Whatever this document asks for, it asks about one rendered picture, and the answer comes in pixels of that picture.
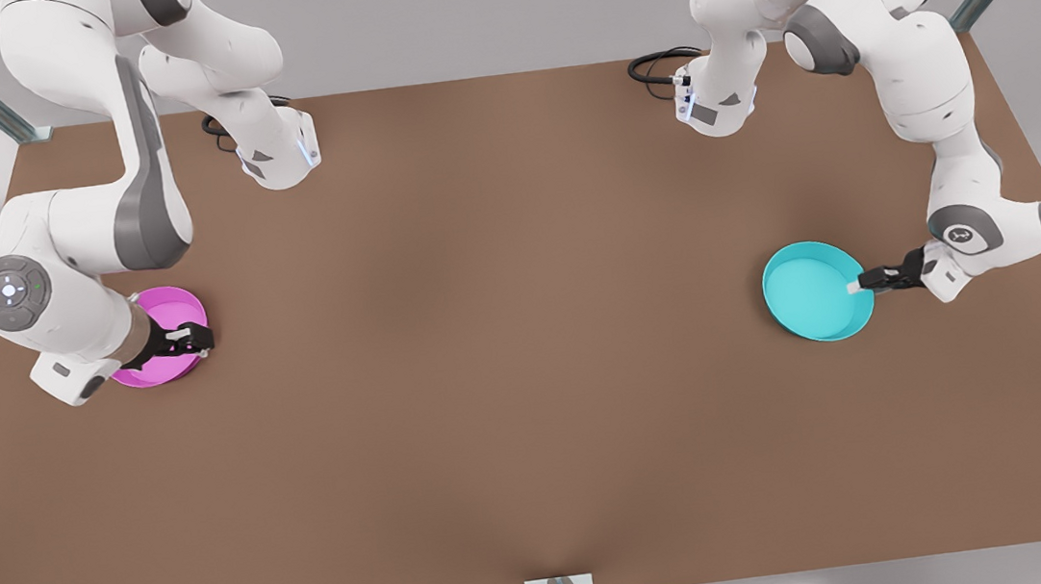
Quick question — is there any pink plate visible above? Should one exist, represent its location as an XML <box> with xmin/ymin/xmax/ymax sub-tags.
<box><xmin>102</xmin><ymin>282</ymin><xmax>216</xmax><ymax>392</ymax></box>

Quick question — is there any blue plate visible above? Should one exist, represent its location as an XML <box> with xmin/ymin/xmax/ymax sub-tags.
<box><xmin>758</xmin><ymin>234</ymin><xmax>879</xmax><ymax>349</ymax></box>

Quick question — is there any black cable loop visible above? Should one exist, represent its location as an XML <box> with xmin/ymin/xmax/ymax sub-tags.
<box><xmin>199</xmin><ymin>93</ymin><xmax>298</xmax><ymax>158</ymax></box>
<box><xmin>626</xmin><ymin>44</ymin><xmax>710</xmax><ymax>107</ymax></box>

